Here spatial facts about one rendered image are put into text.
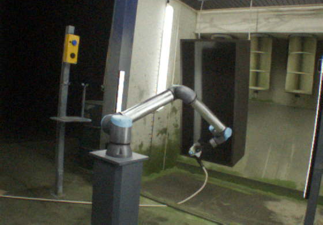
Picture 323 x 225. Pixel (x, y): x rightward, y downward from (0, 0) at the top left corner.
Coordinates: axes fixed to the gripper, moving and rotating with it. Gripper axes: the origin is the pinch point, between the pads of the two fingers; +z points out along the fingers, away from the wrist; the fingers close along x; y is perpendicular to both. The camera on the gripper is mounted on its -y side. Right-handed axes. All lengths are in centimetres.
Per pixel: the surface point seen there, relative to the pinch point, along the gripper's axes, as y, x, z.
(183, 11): -150, 91, -79
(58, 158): -67, -42, 103
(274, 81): -5, 119, -129
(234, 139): 8.9, -8.7, -41.4
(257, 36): -66, 92, -139
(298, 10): -62, 65, -192
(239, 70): -41, -19, -79
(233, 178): 64, 75, -11
